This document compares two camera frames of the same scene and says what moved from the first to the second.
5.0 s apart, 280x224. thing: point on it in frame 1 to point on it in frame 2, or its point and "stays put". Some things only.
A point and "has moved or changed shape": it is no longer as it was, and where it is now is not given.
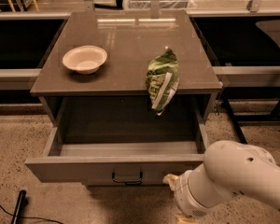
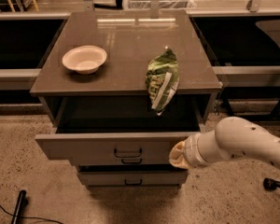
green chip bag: [162, 77] stays put
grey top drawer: [120, 140] has moved or changed shape
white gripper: [184, 197] to [190, 153]
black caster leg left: [17, 212] stays put
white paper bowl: [86, 59] stays put
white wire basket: [144, 3] stays put
